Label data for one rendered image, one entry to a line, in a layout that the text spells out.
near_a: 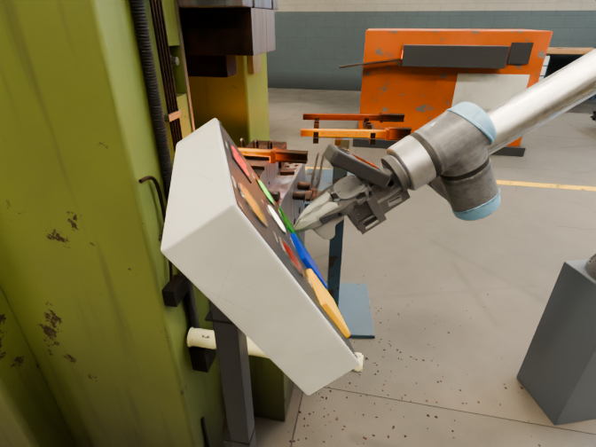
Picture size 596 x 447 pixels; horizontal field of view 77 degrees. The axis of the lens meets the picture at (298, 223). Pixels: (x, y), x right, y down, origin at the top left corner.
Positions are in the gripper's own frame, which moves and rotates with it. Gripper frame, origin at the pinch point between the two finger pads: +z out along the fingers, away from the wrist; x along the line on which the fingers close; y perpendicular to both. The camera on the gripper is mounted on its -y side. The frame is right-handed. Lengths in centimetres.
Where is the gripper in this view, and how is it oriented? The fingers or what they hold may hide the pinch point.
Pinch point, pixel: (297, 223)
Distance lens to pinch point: 66.6
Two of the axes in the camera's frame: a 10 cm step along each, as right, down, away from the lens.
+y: 4.9, 7.0, 5.2
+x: -2.4, -4.7, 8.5
